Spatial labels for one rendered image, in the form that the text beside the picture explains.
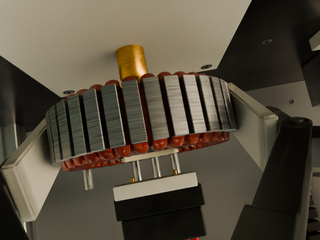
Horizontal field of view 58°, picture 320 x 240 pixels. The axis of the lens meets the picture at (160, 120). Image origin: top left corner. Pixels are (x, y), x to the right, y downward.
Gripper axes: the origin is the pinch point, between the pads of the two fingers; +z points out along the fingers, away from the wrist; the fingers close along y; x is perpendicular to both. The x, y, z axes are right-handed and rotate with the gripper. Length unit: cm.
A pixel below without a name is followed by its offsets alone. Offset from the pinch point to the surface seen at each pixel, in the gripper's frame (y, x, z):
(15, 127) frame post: -17.4, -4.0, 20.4
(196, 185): 2.9, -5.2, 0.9
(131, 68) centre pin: 0.0, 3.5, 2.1
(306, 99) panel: 24.3, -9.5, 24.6
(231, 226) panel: 8.8, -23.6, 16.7
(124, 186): -2.2, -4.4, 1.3
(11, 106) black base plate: -13.9, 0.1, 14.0
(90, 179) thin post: -5.8, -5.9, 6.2
